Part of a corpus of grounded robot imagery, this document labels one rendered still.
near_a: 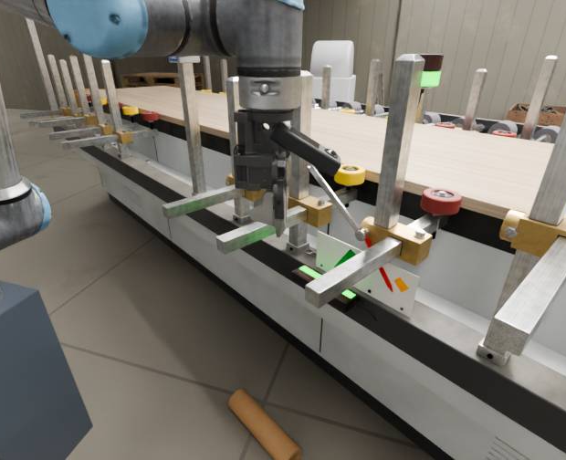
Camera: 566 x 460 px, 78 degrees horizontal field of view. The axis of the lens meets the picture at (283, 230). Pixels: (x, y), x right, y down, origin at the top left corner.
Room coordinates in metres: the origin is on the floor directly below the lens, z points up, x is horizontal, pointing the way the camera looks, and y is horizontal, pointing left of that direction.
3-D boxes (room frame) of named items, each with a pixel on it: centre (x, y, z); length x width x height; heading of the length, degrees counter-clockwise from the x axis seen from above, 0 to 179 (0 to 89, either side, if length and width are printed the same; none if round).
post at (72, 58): (2.11, 1.14, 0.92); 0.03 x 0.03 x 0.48; 43
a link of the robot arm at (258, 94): (0.54, 0.02, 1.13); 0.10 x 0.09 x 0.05; 173
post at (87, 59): (1.93, 0.98, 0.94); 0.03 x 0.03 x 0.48; 43
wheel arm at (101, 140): (1.68, 0.81, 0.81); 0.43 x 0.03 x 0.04; 133
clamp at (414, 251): (0.62, -0.23, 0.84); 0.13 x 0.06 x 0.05; 43
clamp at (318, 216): (0.80, -0.06, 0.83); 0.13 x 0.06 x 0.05; 43
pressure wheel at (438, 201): (0.71, -0.35, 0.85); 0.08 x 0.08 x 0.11
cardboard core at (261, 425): (0.74, 0.07, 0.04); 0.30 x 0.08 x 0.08; 43
